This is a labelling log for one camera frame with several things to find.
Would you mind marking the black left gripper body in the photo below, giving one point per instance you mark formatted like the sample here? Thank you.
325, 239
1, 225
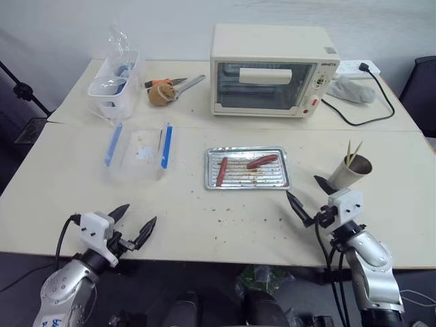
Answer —
117, 240

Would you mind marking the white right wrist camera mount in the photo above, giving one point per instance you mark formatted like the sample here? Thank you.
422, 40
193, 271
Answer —
347, 202

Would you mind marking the clear container with blue clips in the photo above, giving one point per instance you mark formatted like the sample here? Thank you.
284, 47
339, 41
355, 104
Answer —
139, 153

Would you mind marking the blue item in basket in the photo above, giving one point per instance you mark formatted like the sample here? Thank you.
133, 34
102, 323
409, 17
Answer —
122, 71

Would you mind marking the dark rounded shape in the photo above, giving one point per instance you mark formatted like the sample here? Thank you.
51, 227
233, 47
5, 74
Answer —
184, 310
264, 310

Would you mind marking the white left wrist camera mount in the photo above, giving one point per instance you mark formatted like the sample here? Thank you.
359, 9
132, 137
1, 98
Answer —
93, 226

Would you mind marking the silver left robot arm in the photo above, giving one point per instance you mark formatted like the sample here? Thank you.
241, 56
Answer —
64, 282

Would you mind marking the white plastic storage basket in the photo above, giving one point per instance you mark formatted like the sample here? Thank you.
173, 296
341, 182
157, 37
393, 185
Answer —
116, 102

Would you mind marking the cream toaster oven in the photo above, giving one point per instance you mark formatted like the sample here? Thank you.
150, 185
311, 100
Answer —
269, 44

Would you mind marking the dark floor grate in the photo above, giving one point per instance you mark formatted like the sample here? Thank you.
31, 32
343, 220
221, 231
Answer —
30, 130

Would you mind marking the white power strip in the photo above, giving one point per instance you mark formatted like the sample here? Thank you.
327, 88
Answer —
351, 68

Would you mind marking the clear plastic bag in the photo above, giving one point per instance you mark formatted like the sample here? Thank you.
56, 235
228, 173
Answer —
119, 41

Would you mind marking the metal cup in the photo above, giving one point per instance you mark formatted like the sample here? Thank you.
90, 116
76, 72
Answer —
347, 175

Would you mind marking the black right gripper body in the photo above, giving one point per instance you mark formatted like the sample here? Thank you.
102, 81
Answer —
327, 216

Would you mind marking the silver baking tray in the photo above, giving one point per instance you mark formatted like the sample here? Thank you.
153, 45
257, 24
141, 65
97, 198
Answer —
272, 177

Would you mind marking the straight red sausage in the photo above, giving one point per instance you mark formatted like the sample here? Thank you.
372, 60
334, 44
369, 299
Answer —
222, 172

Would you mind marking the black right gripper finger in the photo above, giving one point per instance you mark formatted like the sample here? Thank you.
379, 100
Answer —
326, 185
299, 207

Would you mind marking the white crumpled cloth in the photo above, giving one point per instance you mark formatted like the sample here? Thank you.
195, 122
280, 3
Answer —
351, 88

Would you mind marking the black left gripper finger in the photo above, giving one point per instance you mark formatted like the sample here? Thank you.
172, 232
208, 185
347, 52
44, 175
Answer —
119, 213
144, 235

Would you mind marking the metal tongs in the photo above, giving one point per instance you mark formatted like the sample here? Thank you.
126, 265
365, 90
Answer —
190, 83

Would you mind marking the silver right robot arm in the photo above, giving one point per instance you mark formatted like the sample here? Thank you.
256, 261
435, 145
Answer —
371, 259

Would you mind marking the black office chair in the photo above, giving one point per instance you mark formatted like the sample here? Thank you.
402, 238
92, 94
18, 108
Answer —
420, 88

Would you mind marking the black tripod stand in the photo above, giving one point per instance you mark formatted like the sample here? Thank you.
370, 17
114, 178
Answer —
24, 90

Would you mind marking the green crumpled bag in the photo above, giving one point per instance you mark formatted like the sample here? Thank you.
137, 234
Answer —
264, 277

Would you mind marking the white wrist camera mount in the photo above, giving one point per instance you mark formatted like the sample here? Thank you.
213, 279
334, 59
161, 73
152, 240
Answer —
347, 202
93, 226

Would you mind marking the curved red sausage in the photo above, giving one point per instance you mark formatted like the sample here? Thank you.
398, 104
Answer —
262, 161

